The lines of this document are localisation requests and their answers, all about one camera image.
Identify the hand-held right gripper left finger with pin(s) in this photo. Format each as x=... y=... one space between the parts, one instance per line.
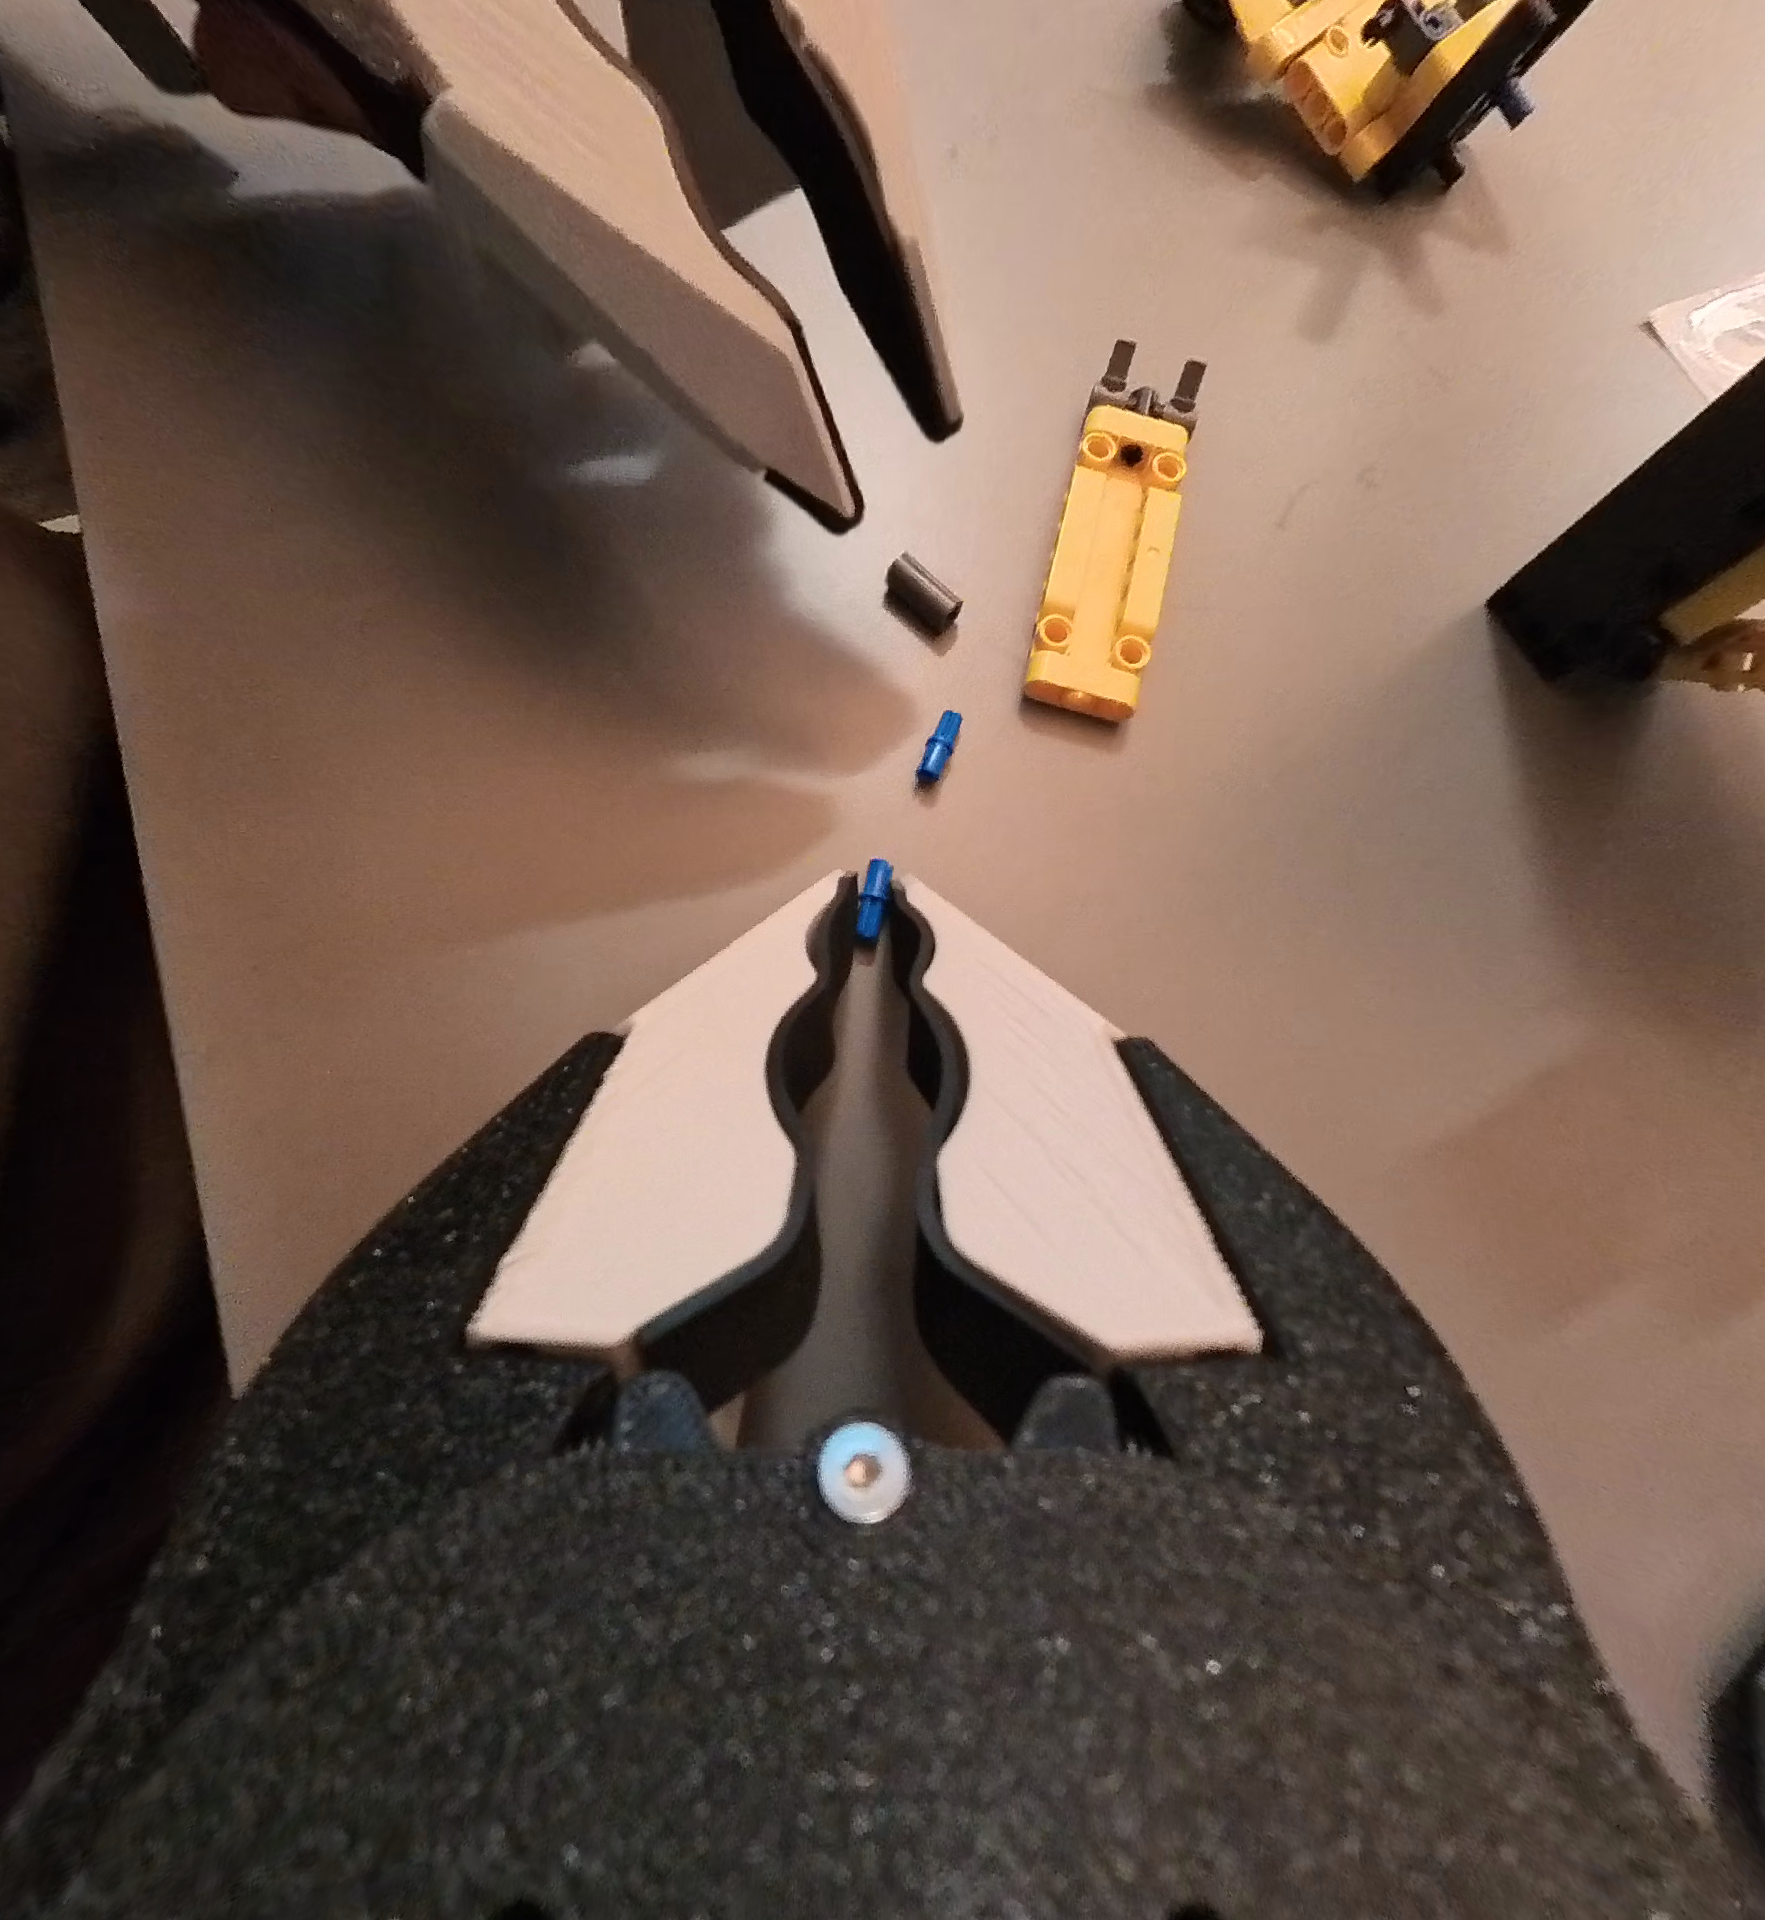
x=643 y=1200

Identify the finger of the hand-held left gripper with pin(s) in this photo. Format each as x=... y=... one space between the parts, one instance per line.
x=643 y=286
x=867 y=224

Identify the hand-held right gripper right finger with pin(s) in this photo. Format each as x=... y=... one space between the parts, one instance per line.
x=1092 y=1200

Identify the small blue connector pin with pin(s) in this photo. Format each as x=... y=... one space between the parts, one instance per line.
x=942 y=745
x=871 y=909

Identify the dark grey brick bush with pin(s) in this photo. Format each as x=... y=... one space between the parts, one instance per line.
x=924 y=596

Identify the small yellow brick piece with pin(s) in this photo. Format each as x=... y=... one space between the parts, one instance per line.
x=1106 y=571

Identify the large yellow black brick model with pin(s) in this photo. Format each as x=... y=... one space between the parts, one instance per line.
x=1647 y=556

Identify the yellow brick pulley assembly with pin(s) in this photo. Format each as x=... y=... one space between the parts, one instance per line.
x=1346 y=77

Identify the printed sticker sheet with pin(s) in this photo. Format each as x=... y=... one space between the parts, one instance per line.
x=1752 y=323

